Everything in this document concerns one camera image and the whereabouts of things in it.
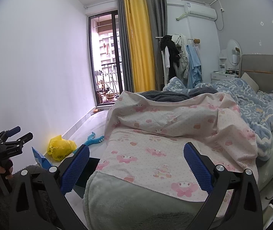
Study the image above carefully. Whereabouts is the grey curtain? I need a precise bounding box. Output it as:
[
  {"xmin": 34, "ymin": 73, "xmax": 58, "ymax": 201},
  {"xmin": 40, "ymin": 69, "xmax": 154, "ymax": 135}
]
[
  {"xmin": 147, "ymin": 0, "xmax": 168, "ymax": 89},
  {"xmin": 117, "ymin": 0, "xmax": 136, "ymax": 93}
]

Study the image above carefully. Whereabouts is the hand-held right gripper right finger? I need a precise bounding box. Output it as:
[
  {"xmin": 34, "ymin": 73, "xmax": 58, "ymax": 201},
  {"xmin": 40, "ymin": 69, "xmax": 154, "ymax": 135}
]
[{"xmin": 183, "ymin": 142, "xmax": 264, "ymax": 230}]

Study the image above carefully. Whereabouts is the blue box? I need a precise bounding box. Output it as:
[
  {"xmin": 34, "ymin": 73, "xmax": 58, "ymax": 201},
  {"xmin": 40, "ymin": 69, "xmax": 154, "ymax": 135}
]
[{"xmin": 31, "ymin": 147, "xmax": 52, "ymax": 170}]

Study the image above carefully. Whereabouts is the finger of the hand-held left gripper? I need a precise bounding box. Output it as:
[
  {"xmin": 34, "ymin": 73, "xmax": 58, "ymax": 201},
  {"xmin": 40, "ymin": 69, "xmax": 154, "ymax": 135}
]
[
  {"xmin": 0, "ymin": 126, "xmax": 21, "ymax": 139},
  {"xmin": 6, "ymin": 132, "xmax": 34, "ymax": 149}
]

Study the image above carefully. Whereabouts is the clothes rack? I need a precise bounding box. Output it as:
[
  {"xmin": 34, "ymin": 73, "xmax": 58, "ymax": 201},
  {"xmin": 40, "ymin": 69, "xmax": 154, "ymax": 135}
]
[{"xmin": 155, "ymin": 35, "xmax": 200, "ymax": 89}]

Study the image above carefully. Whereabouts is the black garment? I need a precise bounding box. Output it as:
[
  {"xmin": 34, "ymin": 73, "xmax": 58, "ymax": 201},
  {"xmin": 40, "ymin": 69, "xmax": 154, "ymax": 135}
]
[{"xmin": 162, "ymin": 35, "xmax": 180, "ymax": 79}]

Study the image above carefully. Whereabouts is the white shirt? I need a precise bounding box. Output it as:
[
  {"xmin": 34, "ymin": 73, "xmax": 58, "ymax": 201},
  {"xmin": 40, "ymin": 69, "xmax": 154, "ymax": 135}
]
[{"xmin": 164, "ymin": 45, "xmax": 172, "ymax": 69}]

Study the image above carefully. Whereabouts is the pink printed sheet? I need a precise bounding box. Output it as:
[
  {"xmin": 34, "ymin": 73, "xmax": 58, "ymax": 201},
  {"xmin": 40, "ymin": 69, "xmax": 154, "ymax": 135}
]
[{"xmin": 96, "ymin": 90, "xmax": 259, "ymax": 203}]

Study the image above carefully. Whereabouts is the black framed balcony door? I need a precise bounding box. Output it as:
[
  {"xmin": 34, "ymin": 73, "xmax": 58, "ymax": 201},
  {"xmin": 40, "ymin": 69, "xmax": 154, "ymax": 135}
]
[{"xmin": 88, "ymin": 10, "xmax": 125, "ymax": 107}]

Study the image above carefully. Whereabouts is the round white mirror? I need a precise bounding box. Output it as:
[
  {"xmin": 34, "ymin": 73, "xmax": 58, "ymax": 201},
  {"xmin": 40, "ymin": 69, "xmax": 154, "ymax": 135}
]
[{"xmin": 227, "ymin": 39, "xmax": 242, "ymax": 67}]

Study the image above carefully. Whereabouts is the white air conditioner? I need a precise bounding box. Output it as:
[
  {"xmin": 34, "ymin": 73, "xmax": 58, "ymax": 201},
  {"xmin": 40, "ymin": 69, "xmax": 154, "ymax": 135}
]
[{"xmin": 184, "ymin": 5, "xmax": 217, "ymax": 21}]

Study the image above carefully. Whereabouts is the white dresser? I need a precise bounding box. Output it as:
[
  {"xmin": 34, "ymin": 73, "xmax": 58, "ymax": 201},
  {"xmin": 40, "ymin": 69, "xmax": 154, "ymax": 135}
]
[{"xmin": 211, "ymin": 53, "xmax": 242, "ymax": 84}]

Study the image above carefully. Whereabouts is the blue patterned blanket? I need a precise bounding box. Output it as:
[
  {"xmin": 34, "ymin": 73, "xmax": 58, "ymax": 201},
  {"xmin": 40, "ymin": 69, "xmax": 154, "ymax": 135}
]
[{"xmin": 163, "ymin": 77, "xmax": 273, "ymax": 162}]

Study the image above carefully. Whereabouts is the beige pillow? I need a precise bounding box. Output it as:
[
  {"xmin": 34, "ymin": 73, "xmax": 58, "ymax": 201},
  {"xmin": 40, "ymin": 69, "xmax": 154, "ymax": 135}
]
[{"xmin": 240, "ymin": 72, "xmax": 260, "ymax": 93}]

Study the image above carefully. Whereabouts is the white jacket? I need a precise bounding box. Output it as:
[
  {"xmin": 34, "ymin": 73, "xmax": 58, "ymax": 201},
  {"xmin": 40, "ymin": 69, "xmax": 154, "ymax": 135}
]
[{"xmin": 175, "ymin": 35, "xmax": 190, "ymax": 79}]

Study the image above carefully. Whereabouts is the yellow plastic bag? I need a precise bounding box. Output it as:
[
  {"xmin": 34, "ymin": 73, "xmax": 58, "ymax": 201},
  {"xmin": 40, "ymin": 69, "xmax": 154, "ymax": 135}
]
[{"xmin": 47, "ymin": 135, "xmax": 77, "ymax": 161}]

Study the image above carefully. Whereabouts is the blue long-handled toy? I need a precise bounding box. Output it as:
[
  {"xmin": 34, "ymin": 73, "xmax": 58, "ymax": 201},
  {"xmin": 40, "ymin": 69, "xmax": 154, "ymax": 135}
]
[{"xmin": 74, "ymin": 132, "xmax": 105, "ymax": 156}]

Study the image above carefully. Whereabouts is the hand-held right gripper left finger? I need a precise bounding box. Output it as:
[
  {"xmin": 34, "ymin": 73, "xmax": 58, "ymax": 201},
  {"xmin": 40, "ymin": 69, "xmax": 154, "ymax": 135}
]
[{"xmin": 8, "ymin": 145, "xmax": 90, "ymax": 230}]

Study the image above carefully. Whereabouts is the grey headboard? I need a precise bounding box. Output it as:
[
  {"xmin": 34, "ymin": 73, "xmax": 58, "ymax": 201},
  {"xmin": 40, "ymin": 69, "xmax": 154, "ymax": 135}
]
[{"xmin": 240, "ymin": 54, "xmax": 273, "ymax": 94}]

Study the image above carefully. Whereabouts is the yellow curtain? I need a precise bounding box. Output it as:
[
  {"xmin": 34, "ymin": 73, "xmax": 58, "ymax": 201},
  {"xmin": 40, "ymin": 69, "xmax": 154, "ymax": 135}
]
[{"xmin": 123, "ymin": 0, "xmax": 156, "ymax": 93}]

